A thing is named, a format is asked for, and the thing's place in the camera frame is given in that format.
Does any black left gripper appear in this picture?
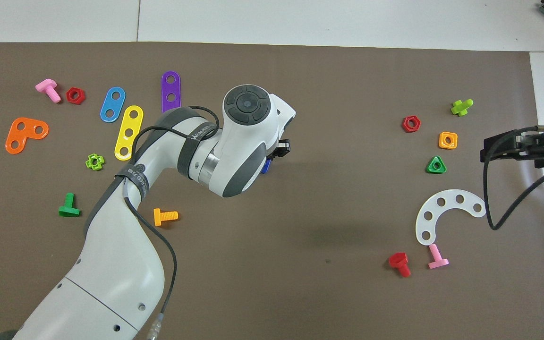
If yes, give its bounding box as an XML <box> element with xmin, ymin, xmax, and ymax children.
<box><xmin>268</xmin><ymin>139</ymin><xmax>292</xmax><ymax>162</ymax></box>

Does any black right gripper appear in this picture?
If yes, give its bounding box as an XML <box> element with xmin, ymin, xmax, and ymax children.
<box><xmin>480</xmin><ymin>131</ymin><xmax>544</xmax><ymax>169</ymax></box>

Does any lime cross-head screw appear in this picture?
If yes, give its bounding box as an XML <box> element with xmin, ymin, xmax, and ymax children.
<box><xmin>450</xmin><ymin>99</ymin><xmax>474</xmax><ymax>117</ymax></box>

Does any orange square nut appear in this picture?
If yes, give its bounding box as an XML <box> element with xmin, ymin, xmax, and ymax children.
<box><xmin>438</xmin><ymin>131</ymin><xmax>459</xmax><ymax>150</ymax></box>

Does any green triangle nut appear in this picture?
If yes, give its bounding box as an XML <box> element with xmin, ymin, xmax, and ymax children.
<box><xmin>425</xmin><ymin>155</ymin><xmax>448</xmax><ymax>174</ymax></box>

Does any pink plastic screw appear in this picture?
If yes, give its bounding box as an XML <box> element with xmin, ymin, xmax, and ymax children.
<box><xmin>427</xmin><ymin>243</ymin><xmax>450</xmax><ymax>270</ymax></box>
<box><xmin>35</xmin><ymin>78</ymin><xmax>62</xmax><ymax>104</ymax></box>

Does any orange plastic screw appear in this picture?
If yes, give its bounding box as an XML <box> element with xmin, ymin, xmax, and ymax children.
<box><xmin>153</xmin><ymin>208</ymin><xmax>179</xmax><ymax>227</ymax></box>

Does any red plastic screw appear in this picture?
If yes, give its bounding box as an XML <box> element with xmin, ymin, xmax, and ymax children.
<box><xmin>388</xmin><ymin>252</ymin><xmax>412</xmax><ymax>278</ymax></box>

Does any green plastic screw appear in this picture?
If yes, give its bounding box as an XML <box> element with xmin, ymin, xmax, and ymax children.
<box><xmin>58</xmin><ymin>193</ymin><xmax>81</xmax><ymax>218</ymax></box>

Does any white curved perforated strip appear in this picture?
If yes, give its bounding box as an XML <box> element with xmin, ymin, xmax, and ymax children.
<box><xmin>415</xmin><ymin>189</ymin><xmax>488</xmax><ymax>246</ymax></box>

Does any brown table mat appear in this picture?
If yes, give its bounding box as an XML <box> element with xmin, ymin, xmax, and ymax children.
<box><xmin>0</xmin><ymin>42</ymin><xmax>544</xmax><ymax>340</ymax></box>

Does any purple four-hole strip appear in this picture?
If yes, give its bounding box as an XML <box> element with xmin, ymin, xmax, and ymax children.
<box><xmin>161</xmin><ymin>71</ymin><xmax>182</xmax><ymax>114</ymax></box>

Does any yellow three-hole strip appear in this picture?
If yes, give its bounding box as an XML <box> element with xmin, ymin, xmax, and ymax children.
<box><xmin>114</xmin><ymin>105</ymin><xmax>144</xmax><ymax>161</ymax></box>

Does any blue two-hole strip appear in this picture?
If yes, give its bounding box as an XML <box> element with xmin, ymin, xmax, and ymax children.
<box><xmin>100</xmin><ymin>86</ymin><xmax>127</xmax><ymax>123</ymax></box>

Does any orange three-hole angle plate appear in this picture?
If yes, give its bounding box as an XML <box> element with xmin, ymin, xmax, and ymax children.
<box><xmin>5</xmin><ymin>117</ymin><xmax>50</xmax><ymax>154</ymax></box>

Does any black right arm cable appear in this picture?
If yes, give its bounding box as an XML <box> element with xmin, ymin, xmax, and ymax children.
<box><xmin>482</xmin><ymin>124</ymin><xmax>544</xmax><ymax>231</ymax></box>

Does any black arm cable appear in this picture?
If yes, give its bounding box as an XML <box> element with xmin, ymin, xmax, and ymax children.
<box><xmin>123</xmin><ymin>105</ymin><xmax>221</xmax><ymax>340</ymax></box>
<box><xmin>482</xmin><ymin>124</ymin><xmax>544</xmax><ymax>231</ymax></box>

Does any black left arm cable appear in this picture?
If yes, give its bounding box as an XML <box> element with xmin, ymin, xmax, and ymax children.
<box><xmin>123</xmin><ymin>105</ymin><xmax>221</xmax><ymax>340</ymax></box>

